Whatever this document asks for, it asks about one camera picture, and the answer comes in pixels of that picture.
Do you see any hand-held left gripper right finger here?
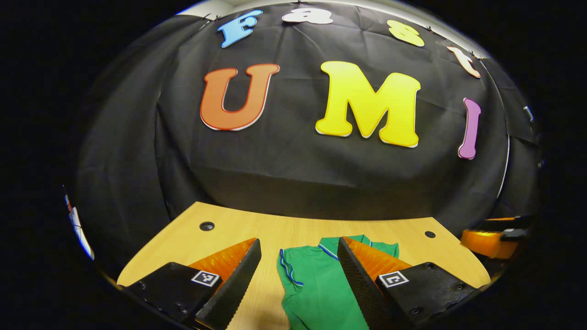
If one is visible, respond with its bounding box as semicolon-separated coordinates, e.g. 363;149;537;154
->
337;236;479;330

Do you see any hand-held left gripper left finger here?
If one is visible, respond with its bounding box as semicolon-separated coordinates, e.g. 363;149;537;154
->
120;237;262;330

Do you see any green T-shirt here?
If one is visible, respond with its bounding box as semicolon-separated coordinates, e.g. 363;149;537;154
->
277;235;399;330

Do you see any black backdrop cloth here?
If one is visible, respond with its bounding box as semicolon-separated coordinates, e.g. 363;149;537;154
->
73;0;542;275

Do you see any white wall poster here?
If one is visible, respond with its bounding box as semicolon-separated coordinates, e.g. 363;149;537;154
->
63;195;95;261

